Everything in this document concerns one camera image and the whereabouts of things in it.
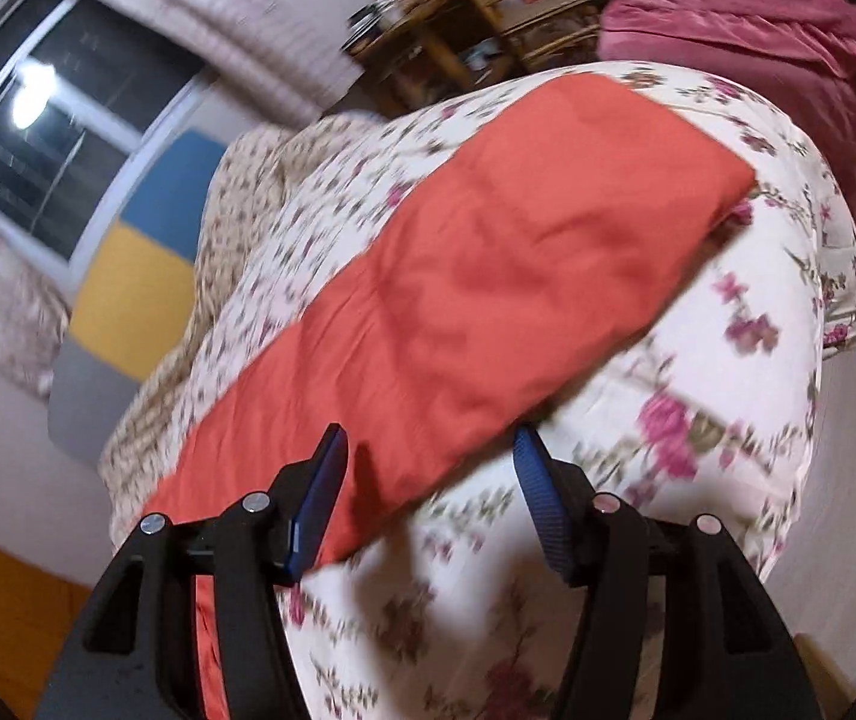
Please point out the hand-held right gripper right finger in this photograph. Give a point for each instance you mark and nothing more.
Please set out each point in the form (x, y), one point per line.
(540, 499)

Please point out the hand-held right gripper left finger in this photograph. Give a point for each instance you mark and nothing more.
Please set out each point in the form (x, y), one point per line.
(315, 499)

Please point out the orange down jacket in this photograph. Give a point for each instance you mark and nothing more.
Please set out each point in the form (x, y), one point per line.
(473, 277)

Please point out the white rose-print quilt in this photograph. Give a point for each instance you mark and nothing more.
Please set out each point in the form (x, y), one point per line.
(698, 405)

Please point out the grey yellow blue headboard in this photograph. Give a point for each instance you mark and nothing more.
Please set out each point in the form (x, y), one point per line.
(135, 270)

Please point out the beige small-flower quilt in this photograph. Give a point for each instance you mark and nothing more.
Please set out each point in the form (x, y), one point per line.
(248, 187)

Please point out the white-framed window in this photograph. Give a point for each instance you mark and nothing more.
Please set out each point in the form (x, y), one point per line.
(83, 127)

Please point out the rattan chair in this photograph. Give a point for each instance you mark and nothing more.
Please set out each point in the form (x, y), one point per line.
(533, 22)

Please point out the wooden bedside table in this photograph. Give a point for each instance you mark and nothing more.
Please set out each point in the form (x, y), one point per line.
(435, 22)

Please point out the pink blanket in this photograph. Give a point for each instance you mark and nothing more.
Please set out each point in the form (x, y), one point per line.
(736, 7)

